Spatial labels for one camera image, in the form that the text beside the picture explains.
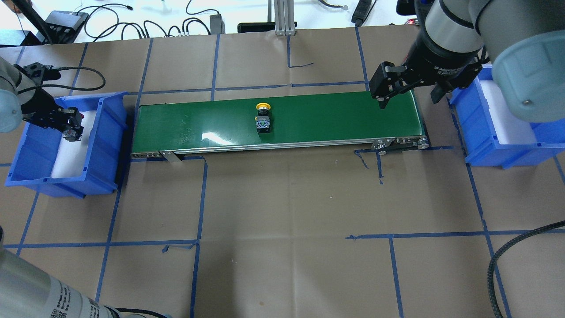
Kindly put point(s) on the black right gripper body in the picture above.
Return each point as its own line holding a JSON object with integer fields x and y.
{"x": 441, "y": 60}

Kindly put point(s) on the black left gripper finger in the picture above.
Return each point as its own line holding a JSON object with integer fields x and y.
{"x": 74, "y": 116}
{"x": 72, "y": 134}

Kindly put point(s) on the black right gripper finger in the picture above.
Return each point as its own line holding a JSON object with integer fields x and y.
{"x": 437, "y": 93}
{"x": 383, "y": 101}

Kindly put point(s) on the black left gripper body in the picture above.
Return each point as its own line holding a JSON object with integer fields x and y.
{"x": 39, "y": 107}

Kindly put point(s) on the red mushroom push button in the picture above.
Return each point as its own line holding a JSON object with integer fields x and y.
{"x": 68, "y": 126}

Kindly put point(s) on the yellow mushroom push button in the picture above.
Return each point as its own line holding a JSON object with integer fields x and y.
{"x": 263, "y": 118}

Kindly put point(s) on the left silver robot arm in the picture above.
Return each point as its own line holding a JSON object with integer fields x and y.
{"x": 27, "y": 291}

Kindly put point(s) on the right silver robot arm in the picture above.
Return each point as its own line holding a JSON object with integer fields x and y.
{"x": 523, "y": 40}

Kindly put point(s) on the white foam pad left bin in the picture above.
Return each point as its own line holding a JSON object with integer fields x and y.
{"x": 71, "y": 156}

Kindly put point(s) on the white foam pad bin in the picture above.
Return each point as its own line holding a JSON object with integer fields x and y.
{"x": 509, "y": 129}
{"x": 71, "y": 156}

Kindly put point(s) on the blue left storage bin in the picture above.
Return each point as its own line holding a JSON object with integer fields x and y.
{"x": 49, "y": 164}

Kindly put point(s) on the blue storage bin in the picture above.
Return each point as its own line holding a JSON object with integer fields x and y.
{"x": 493, "y": 136}
{"x": 49, "y": 164}

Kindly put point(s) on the blue right storage bin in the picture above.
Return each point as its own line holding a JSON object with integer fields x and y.
{"x": 493, "y": 136}

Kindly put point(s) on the white foam pad right bin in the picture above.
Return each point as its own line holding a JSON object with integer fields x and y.
{"x": 509, "y": 129}

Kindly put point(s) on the green conveyor belt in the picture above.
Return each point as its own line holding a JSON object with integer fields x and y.
{"x": 296, "y": 121}

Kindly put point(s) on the black power adapter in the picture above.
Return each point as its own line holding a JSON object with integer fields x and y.
{"x": 217, "y": 25}

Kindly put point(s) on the aluminium frame post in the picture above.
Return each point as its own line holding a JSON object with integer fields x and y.
{"x": 284, "y": 17}

